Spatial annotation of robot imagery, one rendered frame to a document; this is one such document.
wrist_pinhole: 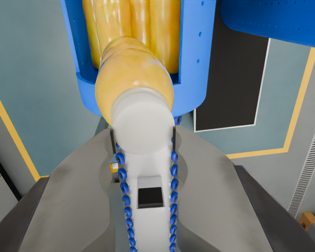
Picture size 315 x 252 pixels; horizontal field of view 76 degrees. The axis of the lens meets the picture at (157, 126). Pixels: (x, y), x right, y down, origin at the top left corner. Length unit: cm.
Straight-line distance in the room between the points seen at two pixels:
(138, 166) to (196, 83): 52
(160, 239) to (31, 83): 141
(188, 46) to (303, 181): 266
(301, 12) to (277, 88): 123
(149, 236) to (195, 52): 100
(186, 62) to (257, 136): 185
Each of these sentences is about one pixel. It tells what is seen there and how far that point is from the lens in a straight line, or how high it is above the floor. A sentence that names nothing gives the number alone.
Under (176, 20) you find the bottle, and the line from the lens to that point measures 42.
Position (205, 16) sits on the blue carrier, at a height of 119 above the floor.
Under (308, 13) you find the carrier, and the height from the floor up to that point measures 91.
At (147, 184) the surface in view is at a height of 97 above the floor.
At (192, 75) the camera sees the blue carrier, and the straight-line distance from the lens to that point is 37.
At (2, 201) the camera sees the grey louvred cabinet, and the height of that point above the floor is 23.
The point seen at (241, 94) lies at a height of 15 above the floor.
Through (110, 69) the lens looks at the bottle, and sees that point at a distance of 16.
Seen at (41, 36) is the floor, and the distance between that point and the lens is 170.
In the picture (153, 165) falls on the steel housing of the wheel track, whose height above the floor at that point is 93.
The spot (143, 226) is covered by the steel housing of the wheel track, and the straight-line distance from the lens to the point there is 112.
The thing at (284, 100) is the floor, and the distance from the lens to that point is 209.
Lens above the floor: 155
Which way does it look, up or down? 60 degrees down
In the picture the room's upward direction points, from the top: 172 degrees clockwise
